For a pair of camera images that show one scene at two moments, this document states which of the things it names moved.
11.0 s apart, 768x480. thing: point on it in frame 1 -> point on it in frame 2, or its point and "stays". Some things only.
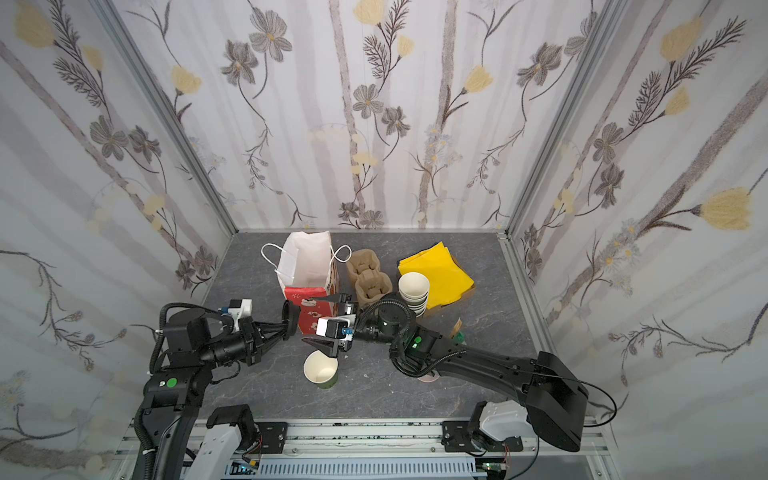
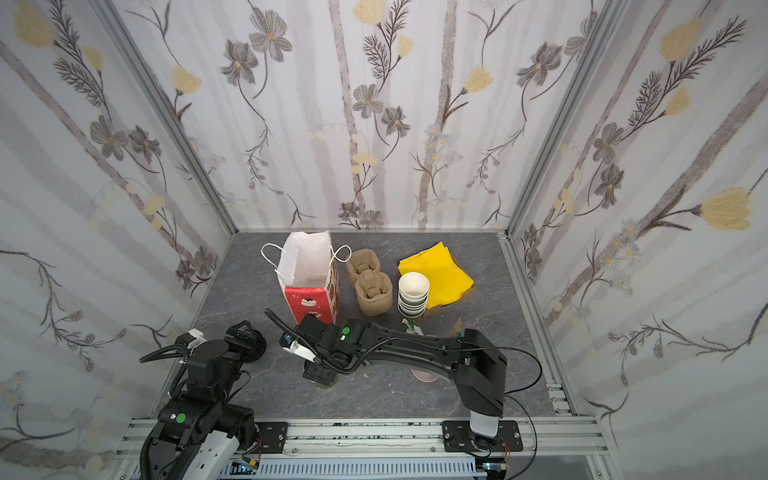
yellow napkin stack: (447, 280) stays
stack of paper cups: (413, 288) stays
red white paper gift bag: (306, 269) stays
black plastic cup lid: (290, 319) -> (319, 371)
